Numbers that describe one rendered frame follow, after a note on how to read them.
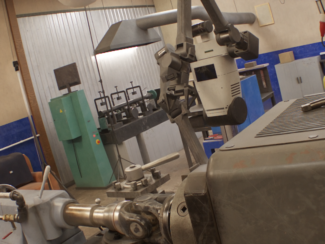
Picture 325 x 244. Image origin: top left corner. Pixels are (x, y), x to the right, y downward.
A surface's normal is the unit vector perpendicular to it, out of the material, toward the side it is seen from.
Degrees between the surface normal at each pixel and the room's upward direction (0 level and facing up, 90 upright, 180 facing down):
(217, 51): 90
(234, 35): 90
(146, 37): 82
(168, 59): 60
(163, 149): 90
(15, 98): 90
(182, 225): 69
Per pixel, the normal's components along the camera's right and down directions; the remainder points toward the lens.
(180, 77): -0.70, -0.22
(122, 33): 0.76, -0.26
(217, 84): -0.66, 0.29
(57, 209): -0.56, -0.39
